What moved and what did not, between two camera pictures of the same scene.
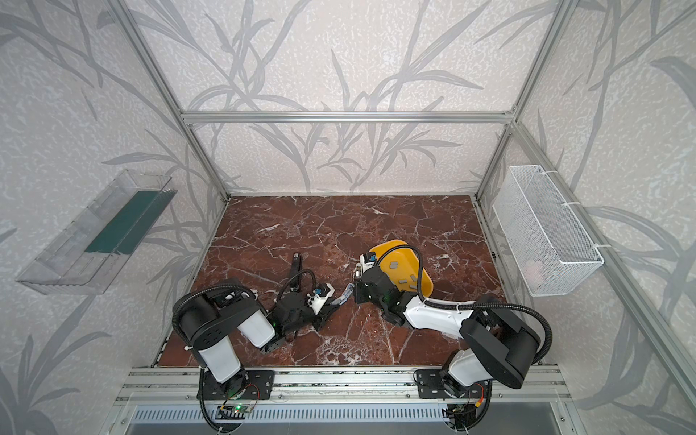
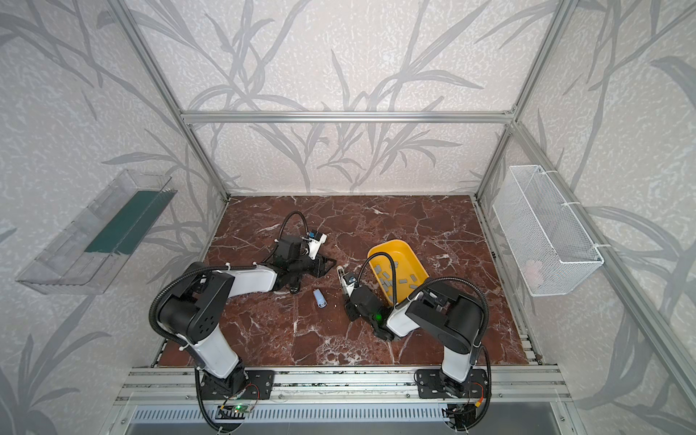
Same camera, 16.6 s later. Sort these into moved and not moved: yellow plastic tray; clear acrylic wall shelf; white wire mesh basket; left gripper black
Moved: left gripper black
Not moved: yellow plastic tray; clear acrylic wall shelf; white wire mesh basket
